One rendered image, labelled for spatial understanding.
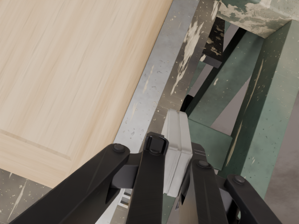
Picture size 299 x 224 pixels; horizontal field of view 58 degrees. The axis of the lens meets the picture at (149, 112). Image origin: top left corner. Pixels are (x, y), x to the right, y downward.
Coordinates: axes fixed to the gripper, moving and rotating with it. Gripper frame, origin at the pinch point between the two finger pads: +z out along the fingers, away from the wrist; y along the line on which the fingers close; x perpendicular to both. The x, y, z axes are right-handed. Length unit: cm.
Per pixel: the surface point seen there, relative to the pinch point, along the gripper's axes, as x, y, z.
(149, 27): 5.5, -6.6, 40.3
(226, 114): -44, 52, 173
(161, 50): 2.3, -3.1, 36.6
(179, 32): 6.1, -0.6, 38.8
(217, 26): 10, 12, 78
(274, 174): -89, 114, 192
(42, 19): 1.9, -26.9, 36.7
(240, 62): 2, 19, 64
